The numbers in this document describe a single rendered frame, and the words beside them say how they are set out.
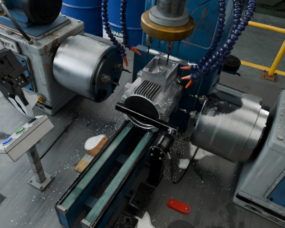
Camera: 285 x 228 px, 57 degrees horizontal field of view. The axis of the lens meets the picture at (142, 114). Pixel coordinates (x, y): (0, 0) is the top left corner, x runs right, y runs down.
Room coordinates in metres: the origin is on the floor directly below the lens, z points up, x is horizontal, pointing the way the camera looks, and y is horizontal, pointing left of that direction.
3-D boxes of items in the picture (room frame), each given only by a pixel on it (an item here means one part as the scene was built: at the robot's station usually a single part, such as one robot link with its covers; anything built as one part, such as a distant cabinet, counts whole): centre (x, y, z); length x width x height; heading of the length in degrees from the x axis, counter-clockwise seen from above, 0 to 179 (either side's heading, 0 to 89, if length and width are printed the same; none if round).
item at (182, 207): (0.47, -0.17, 0.81); 0.09 x 0.03 x 0.02; 71
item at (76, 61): (0.95, 0.29, 1.04); 0.37 x 0.25 x 0.25; 67
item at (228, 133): (0.68, -0.34, 1.04); 0.41 x 0.25 x 0.25; 67
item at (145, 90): (0.81, -0.03, 1.02); 0.20 x 0.19 x 0.19; 157
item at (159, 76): (0.85, -0.05, 1.11); 0.12 x 0.11 x 0.07; 157
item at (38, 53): (1.05, 0.51, 0.99); 0.35 x 0.31 x 0.37; 67
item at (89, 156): (0.66, 0.19, 0.80); 0.21 x 0.05 x 0.01; 159
